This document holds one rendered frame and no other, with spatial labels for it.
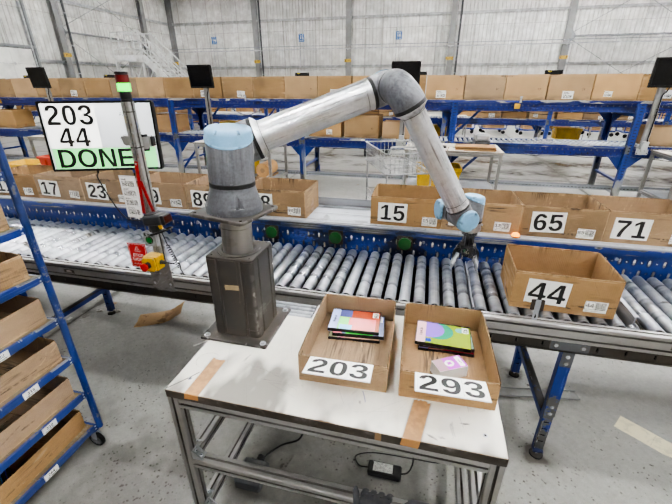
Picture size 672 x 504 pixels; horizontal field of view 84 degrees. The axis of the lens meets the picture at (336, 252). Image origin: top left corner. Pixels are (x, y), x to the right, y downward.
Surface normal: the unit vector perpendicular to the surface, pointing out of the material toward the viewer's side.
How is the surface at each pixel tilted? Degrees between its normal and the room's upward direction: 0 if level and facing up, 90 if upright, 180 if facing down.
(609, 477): 0
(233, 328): 90
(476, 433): 0
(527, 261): 90
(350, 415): 0
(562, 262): 89
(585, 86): 90
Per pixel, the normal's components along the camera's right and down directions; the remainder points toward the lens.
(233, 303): -0.24, 0.40
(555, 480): 0.00, -0.91
